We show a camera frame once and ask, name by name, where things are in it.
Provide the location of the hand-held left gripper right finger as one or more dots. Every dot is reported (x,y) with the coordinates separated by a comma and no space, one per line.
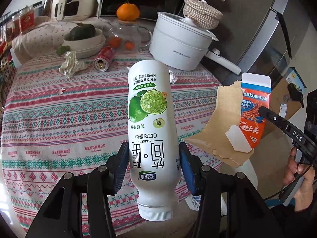
(188,171)

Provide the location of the small mandarin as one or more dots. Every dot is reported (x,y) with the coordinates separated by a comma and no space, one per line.
(129,45)
(115,42)

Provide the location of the white ceramic bowl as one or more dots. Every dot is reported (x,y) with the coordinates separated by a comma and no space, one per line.
(86,45)

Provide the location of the large crumpled white tissue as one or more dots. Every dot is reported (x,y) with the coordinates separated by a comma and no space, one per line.
(71,63)

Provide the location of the small green fruit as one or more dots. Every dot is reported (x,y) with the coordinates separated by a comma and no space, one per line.
(63,50)

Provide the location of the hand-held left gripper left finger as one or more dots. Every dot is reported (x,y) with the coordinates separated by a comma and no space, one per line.
(121,171)

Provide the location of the white floral cloth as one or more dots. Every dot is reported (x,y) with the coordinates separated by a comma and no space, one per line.
(37,39)

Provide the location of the woven lidded basket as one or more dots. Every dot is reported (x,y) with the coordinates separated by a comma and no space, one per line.
(201,14)

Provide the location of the patterned striped tablecloth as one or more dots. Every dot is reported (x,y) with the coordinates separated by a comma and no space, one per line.
(62,129)

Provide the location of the white yogurt bottle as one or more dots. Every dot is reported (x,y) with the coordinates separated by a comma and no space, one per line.
(153,133)

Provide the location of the brown cardboard box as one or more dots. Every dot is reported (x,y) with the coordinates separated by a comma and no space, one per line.
(282,104)

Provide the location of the black bag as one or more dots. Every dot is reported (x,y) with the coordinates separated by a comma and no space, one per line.
(296,94)

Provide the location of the red soda can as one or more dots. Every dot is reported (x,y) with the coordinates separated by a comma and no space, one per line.
(104,58)

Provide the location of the glass teapot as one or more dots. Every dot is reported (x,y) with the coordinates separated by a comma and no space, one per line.
(133,33)

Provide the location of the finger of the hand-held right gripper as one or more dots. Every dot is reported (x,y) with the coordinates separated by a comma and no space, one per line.
(272,117)

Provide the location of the person's right hand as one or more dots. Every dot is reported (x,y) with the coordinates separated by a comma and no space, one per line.
(308,188)

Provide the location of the small paper scrap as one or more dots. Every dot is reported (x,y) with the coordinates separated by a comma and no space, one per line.
(61,91)

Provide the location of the blue printed box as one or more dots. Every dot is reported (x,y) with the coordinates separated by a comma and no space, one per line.
(297,78)

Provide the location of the person's dark clothing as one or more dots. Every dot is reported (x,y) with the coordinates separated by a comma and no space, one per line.
(292,223)

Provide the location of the dark green pumpkin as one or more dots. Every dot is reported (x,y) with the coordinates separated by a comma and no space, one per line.
(80,32)

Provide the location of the white electric cooking pot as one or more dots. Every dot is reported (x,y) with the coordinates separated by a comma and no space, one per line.
(175,44)

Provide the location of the large orange mandarin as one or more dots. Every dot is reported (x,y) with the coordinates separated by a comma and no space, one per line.
(127,12)

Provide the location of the grey refrigerator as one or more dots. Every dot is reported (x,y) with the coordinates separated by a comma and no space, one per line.
(252,24)

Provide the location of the torn brown cardboard piece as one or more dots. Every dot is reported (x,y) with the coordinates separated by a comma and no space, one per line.
(223,119)

